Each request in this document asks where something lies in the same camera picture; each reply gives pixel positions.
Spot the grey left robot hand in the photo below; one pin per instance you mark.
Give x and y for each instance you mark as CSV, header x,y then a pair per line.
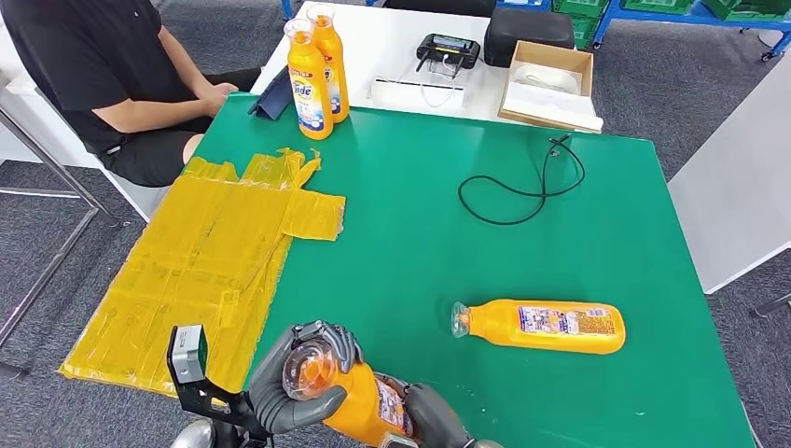
x,y
266,396

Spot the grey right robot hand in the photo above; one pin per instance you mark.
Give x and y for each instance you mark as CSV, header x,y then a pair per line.
x,y
439,420

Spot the person's right hand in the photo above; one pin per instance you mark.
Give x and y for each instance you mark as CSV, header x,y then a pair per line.
x,y
217,99

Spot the orange detergent bottle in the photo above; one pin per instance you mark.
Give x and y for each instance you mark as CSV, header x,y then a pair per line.
x,y
338,62
494,324
309,74
358,402

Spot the person's right forearm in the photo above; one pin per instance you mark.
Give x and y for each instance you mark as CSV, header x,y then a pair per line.
x,y
148,117

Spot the person's left forearm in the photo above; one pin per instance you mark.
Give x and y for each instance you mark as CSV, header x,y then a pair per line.
x,y
185,62

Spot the tablet in blue case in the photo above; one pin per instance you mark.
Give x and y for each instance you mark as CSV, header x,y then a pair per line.
x,y
275,102

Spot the white stool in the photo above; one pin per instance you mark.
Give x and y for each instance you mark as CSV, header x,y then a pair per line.
x,y
145,198

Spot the person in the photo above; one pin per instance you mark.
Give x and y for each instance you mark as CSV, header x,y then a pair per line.
x,y
80,62

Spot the yellow taped plastic sheet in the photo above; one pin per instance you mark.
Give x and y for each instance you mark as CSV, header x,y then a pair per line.
x,y
185,260

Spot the white table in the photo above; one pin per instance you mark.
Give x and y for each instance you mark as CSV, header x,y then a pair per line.
x,y
383,36
741,185
24,123

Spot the green table mat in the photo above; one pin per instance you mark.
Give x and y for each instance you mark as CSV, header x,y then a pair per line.
x,y
402,185

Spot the black remote controller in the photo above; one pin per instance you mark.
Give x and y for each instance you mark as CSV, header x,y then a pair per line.
x,y
448,53

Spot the brown cardboard box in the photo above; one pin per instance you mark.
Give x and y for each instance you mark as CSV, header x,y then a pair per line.
x,y
525,53

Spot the black carry case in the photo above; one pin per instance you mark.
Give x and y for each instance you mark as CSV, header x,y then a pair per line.
x,y
525,32

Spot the white flat board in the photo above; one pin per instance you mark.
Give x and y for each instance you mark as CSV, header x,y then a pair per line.
x,y
544,106

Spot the white foam insert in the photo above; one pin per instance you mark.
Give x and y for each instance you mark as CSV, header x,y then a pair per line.
x,y
547,78

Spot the grey table leg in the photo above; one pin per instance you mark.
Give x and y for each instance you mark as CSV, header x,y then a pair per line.
x,y
769,306

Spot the green plastic crate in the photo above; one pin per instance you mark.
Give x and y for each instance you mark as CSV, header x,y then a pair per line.
x,y
655,6
584,34
581,7
741,8

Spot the blue metal rack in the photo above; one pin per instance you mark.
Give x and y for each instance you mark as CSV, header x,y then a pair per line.
x,y
710,25

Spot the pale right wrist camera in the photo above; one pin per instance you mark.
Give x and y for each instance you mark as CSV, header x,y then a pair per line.
x,y
398,441

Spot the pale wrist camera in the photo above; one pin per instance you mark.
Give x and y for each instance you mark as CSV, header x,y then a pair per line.
x,y
398,441
188,355

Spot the black left camera bracket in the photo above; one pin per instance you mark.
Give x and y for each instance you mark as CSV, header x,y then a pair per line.
x,y
210,402

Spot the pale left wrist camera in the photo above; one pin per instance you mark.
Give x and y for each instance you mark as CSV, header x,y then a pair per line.
x,y
188,355

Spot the grey metal table frame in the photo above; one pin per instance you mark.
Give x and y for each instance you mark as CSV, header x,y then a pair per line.
x,y
46,154

